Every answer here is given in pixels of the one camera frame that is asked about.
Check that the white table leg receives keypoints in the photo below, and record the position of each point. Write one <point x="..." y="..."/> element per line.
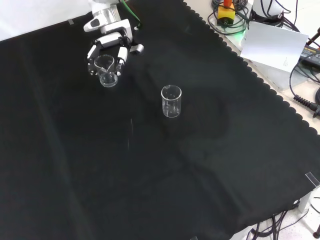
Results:
<point x="306" y="202"/>

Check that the black bench cloth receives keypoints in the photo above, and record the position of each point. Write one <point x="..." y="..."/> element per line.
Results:
<point x="75" y="150"/>

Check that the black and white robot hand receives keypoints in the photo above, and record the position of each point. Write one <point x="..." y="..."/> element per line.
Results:
<point x="112" y="40"/>

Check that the black power adapter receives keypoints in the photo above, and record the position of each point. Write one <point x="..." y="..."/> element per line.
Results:
<point x="311" y="53"/>

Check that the clear glass beaker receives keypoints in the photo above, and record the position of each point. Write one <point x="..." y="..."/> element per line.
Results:
<point x="172" y="110"/>
<point x="108" y="81"/>

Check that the yellow stop button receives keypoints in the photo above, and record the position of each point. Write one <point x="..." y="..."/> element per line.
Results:
<point x="226" y="15"/>

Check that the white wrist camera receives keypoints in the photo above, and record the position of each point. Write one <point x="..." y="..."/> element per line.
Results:
<point x="93" y="23"/>

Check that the clear cloth clip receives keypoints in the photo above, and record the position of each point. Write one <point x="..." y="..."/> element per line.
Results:
<point x="312" y="180"/>
<point x="71" y="22"/>
<point x="193" y="237"/>

